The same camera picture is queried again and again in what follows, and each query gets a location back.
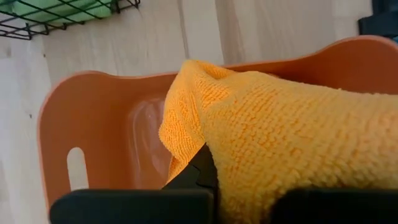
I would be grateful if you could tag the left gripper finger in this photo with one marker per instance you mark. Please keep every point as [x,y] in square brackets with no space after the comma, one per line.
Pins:
[199,177]

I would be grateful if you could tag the orange microfiber towel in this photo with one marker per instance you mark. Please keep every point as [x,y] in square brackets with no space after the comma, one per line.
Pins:
[280,140]

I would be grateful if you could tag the green microfiber towel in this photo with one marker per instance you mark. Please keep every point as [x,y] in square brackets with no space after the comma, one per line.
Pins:
[77,12]

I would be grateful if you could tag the orange plastic bin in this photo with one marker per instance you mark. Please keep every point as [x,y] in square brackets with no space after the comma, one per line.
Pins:
[102,124]

